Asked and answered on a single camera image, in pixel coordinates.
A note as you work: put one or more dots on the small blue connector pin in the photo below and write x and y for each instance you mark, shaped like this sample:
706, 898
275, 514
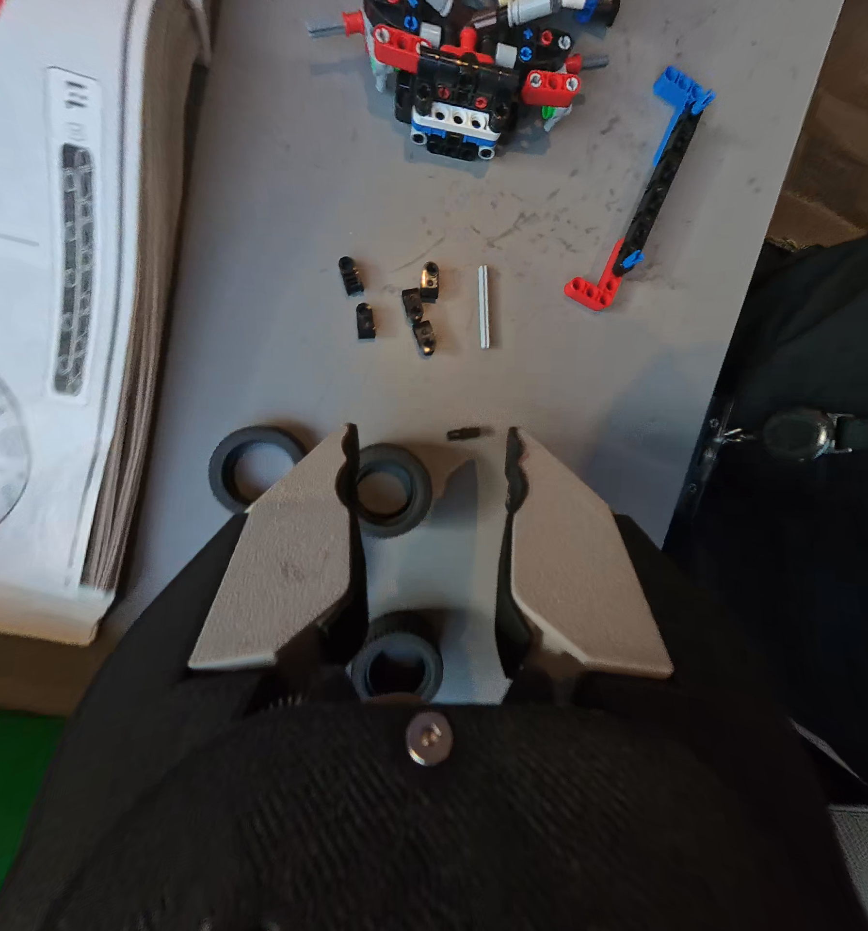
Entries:
704, 98
630, 258

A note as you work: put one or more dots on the red angled brick beam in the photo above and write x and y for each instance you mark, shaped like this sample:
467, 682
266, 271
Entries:
590, 291

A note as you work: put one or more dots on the open building instruction booklet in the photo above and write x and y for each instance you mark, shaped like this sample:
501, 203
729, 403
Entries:
27, 291

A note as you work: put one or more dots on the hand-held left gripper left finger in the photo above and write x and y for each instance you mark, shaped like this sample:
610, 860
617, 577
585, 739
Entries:
288, 567

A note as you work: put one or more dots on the round black badge reel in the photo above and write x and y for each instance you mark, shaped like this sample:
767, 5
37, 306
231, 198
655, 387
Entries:
798, 434

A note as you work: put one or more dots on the long black brick beam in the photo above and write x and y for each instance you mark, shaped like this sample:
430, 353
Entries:
663, 182

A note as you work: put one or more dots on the grey axle rod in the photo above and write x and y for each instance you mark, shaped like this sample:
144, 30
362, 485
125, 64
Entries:
484, 305

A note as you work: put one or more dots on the toy brick race car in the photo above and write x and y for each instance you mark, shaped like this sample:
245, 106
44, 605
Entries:
463, 80

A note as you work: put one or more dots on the small black connector pin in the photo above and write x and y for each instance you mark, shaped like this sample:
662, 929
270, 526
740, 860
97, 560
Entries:
467, 433

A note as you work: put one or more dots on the green plastic bin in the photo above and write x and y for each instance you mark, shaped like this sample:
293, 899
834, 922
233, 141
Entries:
5, 800

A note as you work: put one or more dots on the person's black jacket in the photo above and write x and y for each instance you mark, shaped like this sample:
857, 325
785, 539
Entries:
805, 582

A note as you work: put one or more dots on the blue angled brick beam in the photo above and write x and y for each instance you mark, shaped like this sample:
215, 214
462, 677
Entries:
678, 84

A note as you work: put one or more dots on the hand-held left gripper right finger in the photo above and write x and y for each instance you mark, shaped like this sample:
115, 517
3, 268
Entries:
579, 582

